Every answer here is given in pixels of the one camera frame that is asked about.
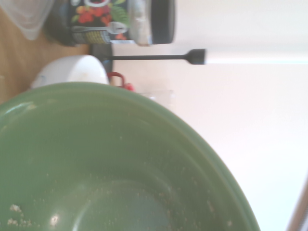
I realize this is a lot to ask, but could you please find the green ceramic bowl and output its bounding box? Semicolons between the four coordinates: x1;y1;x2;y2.
0;81;262;231

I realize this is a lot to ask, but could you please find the red mug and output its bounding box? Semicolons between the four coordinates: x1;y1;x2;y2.
107;71;136;93

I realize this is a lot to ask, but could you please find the black candle holder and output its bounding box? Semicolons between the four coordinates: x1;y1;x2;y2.
90;44;207;71

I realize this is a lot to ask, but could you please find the white bowl with swirl pattern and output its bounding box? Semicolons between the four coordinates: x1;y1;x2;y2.
30;54;110;90

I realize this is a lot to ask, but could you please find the dark-lidded jar with floral label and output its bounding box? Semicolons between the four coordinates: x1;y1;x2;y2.
44;0;177;48

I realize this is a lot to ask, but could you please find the tall white taper candle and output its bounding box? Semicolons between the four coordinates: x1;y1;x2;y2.
205;51;308;65

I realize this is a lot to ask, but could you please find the clear plastic lid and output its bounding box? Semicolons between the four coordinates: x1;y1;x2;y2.
0;0;54;41

